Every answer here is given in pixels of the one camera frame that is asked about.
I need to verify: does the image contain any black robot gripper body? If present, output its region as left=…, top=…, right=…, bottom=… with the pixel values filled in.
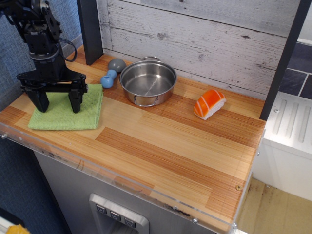
left=17, top=47, right=88, bottom=93

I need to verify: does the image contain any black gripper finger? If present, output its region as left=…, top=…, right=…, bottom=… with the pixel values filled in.
left=25, top=90, right=49, bottom=113
left=68, top=90, right=83, bottom=113

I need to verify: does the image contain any green towel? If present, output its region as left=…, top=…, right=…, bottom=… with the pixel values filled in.
left=28, top=84, right=103, bottom=131

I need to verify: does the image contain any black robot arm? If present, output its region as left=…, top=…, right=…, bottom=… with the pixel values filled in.
left=0, top=0, right=88, bottom=113

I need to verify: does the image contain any clear acrylic counter guard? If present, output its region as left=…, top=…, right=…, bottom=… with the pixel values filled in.
left=0, top=118, right=263, bottom=234

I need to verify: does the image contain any blue and grey toy dumbbell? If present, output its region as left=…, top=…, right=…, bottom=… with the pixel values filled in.
left=100, top=58, right=126, bottom=88

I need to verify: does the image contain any stainless steel pot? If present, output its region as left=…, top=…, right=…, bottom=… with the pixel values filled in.
left=119, top=56, right=177, bottom=107

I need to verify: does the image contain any grey cabinet with button panel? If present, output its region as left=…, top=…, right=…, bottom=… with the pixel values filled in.
left=35, top=151, right=233, bottom=234

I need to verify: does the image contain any yellow black object corner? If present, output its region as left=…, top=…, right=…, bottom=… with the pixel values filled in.
left=6, top=225, right=30, bottom=234

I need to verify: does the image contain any salmon sushi toy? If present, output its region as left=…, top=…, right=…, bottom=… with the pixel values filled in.
left=193, top=89, right=227, bottom=120

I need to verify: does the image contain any white ribbed appliance top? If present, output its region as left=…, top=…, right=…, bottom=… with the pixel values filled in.
left=253, top=92, right=312, bottom=200

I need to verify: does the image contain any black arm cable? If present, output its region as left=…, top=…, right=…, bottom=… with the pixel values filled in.
left=58, top=38, right=78, bottom=63

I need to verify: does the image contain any dark grey left post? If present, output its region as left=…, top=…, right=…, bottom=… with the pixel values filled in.
left=77, top=0, right=103, bottom=65

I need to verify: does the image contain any dark grey post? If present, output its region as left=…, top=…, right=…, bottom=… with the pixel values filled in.
left=77, top=0, right=103, bottom=65
left=259, top=0, right=312, bottom=121

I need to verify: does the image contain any dark grey right post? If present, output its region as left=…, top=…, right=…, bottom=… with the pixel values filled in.
left=259, top=0, right=312, bottom=121

